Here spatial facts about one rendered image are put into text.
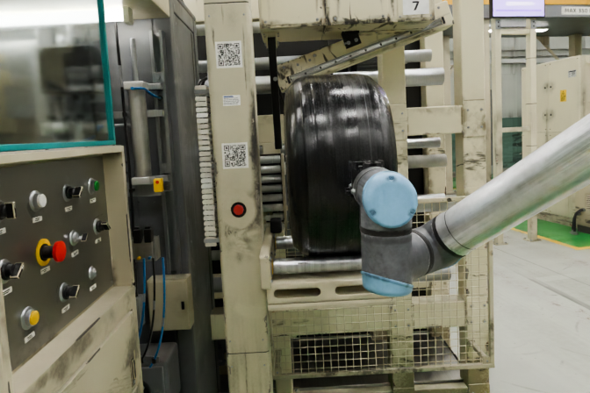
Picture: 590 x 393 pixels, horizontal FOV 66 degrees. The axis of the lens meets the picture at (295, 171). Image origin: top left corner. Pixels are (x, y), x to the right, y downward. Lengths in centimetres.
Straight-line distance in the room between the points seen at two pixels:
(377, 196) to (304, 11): 99
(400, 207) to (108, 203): 78
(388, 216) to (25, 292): 65
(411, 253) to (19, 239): 68
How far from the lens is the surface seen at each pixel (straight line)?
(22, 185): 94
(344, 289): 136
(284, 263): 130
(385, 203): 77
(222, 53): 135
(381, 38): 179
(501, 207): 82
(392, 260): 80
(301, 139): 115
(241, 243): 137
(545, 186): 79
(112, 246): 129
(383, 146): 116
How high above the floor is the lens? 128
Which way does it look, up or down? 5 degrees down
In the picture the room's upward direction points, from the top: 3 degrees counter-clockwise
